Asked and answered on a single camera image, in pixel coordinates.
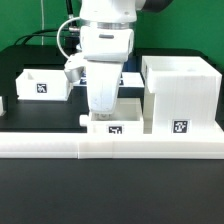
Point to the white drawer cabinet box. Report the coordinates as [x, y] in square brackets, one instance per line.
[181, 94]

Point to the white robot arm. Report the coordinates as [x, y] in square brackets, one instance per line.
[106, 41]

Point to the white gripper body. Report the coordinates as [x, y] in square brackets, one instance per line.
[103, 80]

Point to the black connector block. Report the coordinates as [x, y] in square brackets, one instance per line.
[71, 42]

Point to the white rear drawer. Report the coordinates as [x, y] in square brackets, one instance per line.
[40, 84]

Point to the white front drawer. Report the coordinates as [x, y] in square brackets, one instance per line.
[126, 119]

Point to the white L-shaped fence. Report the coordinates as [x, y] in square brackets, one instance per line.
[85, 146]

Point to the white drawer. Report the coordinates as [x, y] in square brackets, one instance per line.
[126, 119]
[40, 84]

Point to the white marker tag plate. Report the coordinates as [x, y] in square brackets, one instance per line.
[128, 79]

